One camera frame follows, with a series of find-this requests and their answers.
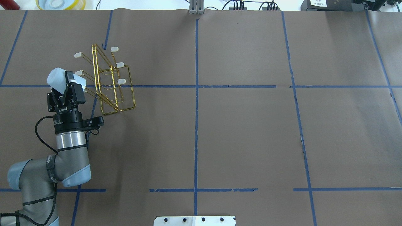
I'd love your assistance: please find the red cylinder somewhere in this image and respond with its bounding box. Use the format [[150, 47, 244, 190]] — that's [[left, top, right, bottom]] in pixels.
[[0, 0, 20, 10]]

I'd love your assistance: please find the yellow bowl with blue plate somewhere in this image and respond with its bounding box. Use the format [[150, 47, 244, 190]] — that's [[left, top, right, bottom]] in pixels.
[[35, 0, 86, 10]]

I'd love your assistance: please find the aluminium frame post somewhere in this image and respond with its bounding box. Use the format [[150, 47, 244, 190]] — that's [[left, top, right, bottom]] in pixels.
[[187, 0, 205, 14]]

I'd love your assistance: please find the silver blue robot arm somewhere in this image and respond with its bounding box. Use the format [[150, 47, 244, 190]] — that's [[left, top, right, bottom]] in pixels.
[[1, 68, 104, 226]]

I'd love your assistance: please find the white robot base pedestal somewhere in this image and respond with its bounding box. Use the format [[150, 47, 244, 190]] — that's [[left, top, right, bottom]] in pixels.
[[153, 216, 236, 226]]

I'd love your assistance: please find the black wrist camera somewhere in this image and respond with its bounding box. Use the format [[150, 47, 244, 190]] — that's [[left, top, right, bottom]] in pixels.
[[82, 116, 104, 131]]

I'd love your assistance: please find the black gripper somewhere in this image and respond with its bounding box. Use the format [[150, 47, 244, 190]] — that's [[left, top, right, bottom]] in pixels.
[[47, 71, 86, 134]]

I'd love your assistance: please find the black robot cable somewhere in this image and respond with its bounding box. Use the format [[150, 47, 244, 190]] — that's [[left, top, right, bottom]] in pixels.
[[35, 116, 59, 154]]

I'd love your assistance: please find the light blue plastic cup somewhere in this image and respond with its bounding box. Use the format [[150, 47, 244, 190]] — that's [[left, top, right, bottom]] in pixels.
[[46, 67, 86, 94]]

